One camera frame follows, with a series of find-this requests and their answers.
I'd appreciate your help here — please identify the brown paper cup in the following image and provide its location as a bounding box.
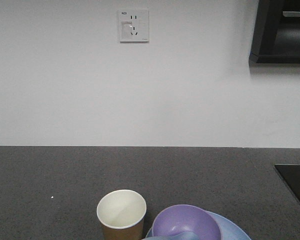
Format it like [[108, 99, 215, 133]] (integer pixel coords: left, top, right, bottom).
[[96, 189, 147, 240]]

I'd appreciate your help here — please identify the purple plastic bowl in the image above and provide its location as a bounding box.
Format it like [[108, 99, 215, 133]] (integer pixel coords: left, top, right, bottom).
[[151, 204, 222, 240]]

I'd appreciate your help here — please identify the light blue plastic spoon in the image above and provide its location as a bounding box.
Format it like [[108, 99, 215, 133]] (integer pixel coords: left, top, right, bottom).
[[143, 231, 199, 240]]

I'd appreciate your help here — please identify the light blue plastic plate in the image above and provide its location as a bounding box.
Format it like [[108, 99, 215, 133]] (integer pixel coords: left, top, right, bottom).
[[146, 211, 250, 240]]

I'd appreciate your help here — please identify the black range hood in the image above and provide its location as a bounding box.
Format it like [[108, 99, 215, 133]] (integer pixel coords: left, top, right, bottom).
[[249, 0, 300, 64]]

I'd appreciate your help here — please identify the black gas stove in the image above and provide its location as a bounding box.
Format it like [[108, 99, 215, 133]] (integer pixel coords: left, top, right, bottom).
[[274, 164, 300, 202]]

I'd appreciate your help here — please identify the white wall socket centre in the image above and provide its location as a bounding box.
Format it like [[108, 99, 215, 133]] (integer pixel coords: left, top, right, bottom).
[[117, 9, 150, 43]]

